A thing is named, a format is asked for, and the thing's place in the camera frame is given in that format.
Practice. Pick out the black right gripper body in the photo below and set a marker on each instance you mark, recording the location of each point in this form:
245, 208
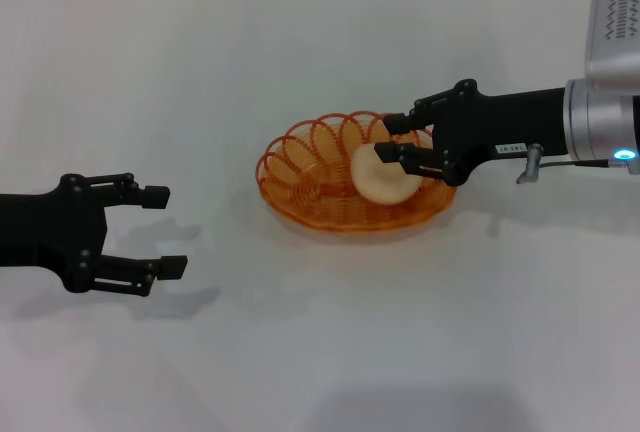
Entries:
500, 122

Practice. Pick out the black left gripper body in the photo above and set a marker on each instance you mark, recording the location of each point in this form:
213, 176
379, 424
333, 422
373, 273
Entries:
55, 232

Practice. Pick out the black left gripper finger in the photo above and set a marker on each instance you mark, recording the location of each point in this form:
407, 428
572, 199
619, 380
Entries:
172, 267
155, 197

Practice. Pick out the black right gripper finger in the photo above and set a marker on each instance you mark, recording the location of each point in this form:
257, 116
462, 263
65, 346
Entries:
397, 123
387, 153

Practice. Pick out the round beige bun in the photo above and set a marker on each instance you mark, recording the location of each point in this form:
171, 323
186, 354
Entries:
375, 182

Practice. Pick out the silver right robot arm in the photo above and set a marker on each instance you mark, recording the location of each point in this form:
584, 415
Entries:
595, 122

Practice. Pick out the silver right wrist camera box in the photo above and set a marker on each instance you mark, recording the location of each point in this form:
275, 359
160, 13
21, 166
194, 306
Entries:
615, 17

